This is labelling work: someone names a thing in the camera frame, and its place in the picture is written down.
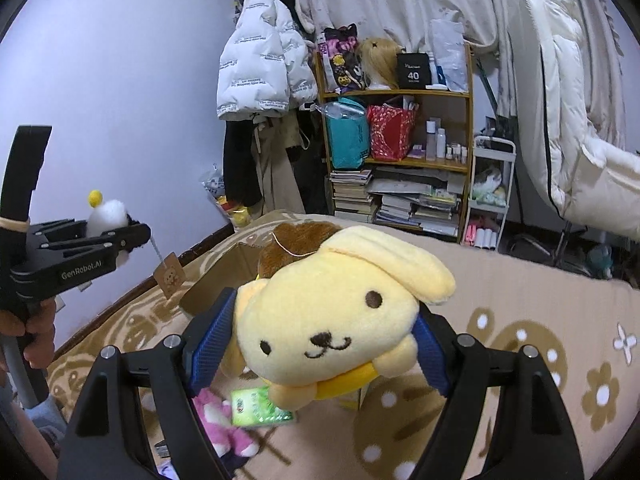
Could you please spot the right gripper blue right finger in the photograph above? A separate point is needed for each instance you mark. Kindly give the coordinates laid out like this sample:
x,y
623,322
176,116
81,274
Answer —
x,y
435,338

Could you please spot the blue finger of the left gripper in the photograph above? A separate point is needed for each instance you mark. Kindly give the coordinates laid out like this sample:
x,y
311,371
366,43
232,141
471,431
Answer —
x,y
117,239

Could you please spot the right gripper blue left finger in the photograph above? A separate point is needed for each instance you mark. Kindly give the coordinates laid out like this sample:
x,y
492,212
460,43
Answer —
x,y
207,337

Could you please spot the white small plush with tag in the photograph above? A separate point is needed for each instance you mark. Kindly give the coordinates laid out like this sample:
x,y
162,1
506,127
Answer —
x,y
109,215

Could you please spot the yellow dog plush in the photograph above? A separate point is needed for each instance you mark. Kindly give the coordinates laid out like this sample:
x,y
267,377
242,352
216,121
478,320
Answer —
x,y
331,322

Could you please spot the purple haired doll plush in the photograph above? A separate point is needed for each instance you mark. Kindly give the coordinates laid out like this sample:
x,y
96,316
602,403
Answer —
x,y
166,467

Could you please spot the person's left hand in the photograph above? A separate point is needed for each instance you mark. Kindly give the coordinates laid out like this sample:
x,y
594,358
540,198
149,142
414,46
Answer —
x,y
39,353

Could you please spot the pink bunny plush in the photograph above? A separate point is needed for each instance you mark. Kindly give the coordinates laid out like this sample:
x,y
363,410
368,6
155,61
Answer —
x,y
215,417

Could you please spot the green tissue pack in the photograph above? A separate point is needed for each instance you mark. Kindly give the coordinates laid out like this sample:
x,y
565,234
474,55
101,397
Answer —
x,y
252,408

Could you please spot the cardboard box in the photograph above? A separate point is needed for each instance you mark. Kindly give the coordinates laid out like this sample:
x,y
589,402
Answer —
x,y
235,267

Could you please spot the plastic bag of toys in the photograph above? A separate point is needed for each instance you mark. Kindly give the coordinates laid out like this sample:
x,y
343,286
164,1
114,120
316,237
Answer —
x,y
237,195

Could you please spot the beige floral blanket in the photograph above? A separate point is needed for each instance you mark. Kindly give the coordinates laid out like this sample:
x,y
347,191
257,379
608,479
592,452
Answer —
x,y
586,330

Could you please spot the stack of books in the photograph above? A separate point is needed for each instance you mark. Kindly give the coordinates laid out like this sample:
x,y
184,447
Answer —
x,y
350,196

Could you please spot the white utility cart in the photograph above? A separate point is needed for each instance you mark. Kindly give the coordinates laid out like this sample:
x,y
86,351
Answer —
x,y
488,199

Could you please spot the wooden bookshelf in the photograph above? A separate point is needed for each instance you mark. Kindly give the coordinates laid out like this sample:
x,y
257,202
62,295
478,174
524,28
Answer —
x,y
424,193

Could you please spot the red patterned bag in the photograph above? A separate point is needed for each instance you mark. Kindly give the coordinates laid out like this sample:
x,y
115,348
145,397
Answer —
x,y
390,132

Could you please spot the teal bag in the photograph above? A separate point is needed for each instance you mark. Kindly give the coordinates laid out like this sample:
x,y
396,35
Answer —
x,y
348,133

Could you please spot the cream puffer coat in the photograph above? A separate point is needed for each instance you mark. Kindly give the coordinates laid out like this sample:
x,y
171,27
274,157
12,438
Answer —
x,y
583,178

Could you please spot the white puffer jacket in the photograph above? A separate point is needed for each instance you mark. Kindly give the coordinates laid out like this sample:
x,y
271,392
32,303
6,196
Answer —
x,y
264,68

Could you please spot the black box number 40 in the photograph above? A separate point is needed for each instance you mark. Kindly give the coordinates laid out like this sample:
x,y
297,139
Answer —
x,y
413,71

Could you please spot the blonde wig head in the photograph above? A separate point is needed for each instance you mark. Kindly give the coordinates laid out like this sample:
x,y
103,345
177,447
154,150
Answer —
x,y
378,57

